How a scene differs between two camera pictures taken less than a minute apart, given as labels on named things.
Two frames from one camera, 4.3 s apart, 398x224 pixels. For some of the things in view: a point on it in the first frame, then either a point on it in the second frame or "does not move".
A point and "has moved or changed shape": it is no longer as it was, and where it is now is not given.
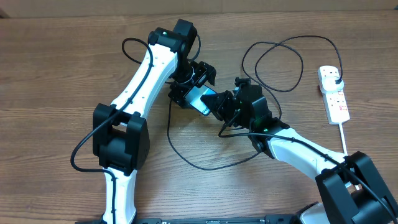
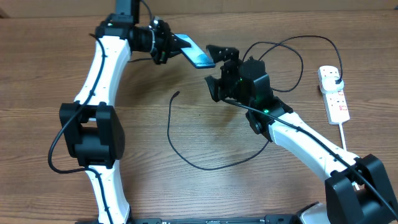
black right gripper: [219, 109] to [226, 73]
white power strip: [335, 102] does not move
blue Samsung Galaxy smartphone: [193, 96] has moved or changed shape
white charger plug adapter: [328, 85] does not move
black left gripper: [204, 71] to [166, 39]
